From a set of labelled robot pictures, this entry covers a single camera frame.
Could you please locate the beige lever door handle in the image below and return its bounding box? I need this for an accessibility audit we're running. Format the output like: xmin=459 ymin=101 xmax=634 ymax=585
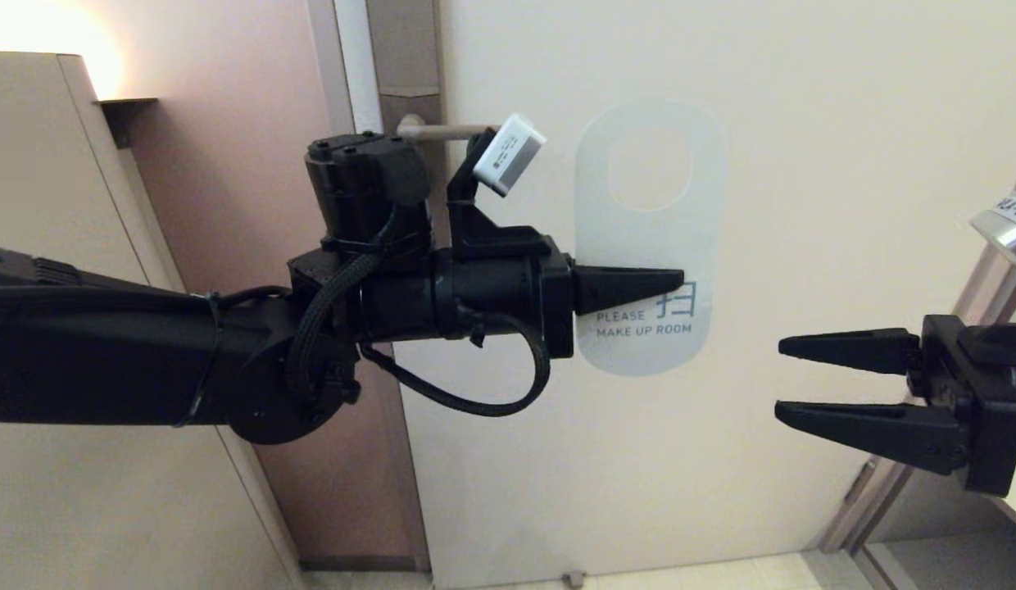
xmin=396 ymin=115 xmax=501 ymax=142

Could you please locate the white room door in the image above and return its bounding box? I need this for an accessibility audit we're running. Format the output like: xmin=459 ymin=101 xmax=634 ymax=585
xmin=334 ymin=0 xmax=1016 ymax=587

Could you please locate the dark wall lamp shelf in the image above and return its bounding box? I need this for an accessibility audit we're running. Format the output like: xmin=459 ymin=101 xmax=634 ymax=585
xmin=98 ymin=98 xmax=161 ymax=150

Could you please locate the grey-brown door lock plate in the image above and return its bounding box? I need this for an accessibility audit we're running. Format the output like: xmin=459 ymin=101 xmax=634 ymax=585
xmin=365 ymin=0 xmax=443 ymax=142

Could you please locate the dark wall baseboard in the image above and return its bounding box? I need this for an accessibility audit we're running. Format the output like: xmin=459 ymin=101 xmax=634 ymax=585
xmin=299 ymin=557 xmax=417 ymax=573

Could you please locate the thin black camera cable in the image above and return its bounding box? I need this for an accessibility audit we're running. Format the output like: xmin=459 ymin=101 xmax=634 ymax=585
xmin=361 ymin=311 xmax=551 ymax=417

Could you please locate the black left camera mount bracket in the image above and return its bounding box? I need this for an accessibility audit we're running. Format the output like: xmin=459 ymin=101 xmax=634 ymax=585
xmin=447 ymin=131 xmax=551 ymax=260

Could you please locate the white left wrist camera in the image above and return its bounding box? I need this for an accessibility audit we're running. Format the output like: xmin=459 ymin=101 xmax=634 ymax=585
xmin=473 ymin=113 xmax=547 ymax=197

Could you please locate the white door hanger sign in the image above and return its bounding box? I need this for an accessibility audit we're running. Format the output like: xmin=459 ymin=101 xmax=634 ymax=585
xmin=574 ymin=98 xmax=728 ymax=378

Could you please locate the thick black braided cable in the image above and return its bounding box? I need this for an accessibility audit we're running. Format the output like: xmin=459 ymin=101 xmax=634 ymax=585
xmin=287 ymin=250 xmax=379 ymax=404

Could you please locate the beige cabinet panel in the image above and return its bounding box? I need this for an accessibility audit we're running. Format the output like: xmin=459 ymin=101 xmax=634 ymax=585
xmin=0 ymin=52 xmax=304 ymax=590

